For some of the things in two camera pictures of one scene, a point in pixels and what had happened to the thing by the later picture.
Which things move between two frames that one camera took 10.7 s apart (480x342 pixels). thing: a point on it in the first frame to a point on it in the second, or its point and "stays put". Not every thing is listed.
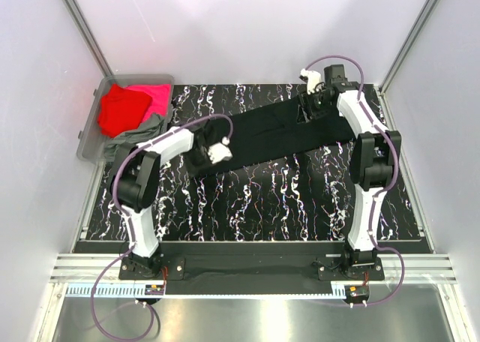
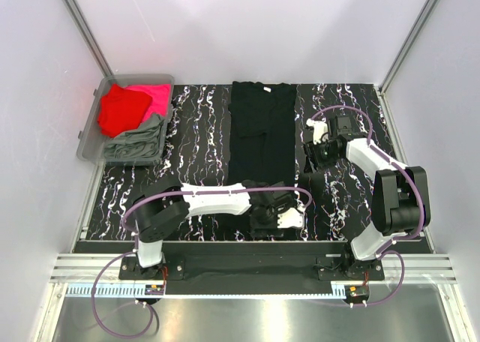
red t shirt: (122, 109) stays put
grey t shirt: (149, 127) stays put
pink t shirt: (160, 97) stays put
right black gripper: (304, 101) to (311, 151)
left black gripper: (193, 170) to (271, 229)
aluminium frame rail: (415, 268) stays put
